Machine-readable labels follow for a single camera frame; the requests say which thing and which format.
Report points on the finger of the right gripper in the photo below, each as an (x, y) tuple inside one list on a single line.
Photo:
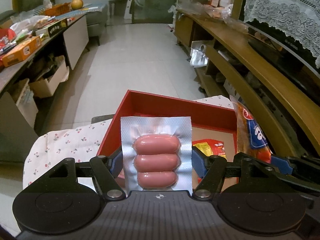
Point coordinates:
[(304, 167), (269, 173)]

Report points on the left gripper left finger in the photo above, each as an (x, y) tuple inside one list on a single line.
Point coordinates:
[(105, 171)]

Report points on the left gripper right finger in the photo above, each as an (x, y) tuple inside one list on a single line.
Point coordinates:
[(211, 170)]

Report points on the red yellow snack packet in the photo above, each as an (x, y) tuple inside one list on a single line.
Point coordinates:
[(207, 147)]

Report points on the blue orange chicken leg packet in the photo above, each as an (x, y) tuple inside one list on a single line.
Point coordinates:
[(250, 137)]

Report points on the vacuum packed sausages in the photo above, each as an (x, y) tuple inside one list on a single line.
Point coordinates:
[(157, 153)]

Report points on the red cardboard box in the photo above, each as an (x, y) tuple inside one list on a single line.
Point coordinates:
[(207, 121)]

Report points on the cherry print tablecloth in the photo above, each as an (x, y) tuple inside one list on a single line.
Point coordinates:
[(81, 143)]

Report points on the wooden tv cabinet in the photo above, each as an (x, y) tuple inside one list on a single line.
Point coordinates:
[(303, 110)]

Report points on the white storage box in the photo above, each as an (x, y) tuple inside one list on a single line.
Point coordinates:
[(50, 78)]

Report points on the television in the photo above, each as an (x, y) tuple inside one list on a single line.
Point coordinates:
[(286, 55)]

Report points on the silver gift bag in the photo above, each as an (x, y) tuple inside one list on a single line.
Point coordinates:
[(198, 56)]

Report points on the orange cardboard box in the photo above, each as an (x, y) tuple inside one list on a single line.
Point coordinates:
[(21, 51)]

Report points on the grey sofa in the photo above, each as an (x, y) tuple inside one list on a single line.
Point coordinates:
[(96, 18)]

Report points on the black snack box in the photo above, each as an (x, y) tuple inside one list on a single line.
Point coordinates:
[(51, 29)]

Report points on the dark coffee table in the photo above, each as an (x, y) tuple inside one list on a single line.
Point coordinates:
[(69, 42)]

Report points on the white lace cloth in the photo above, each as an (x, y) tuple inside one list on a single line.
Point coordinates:
[(298, 19)]

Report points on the red plastic bag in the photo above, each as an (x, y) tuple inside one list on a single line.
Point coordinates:
[(6, 35)]

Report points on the orange plastic basket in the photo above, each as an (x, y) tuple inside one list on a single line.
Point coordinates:
[(57, 10)]

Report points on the yellow pomelo fruit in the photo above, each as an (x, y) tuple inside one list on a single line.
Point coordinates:
[(77, 4)]

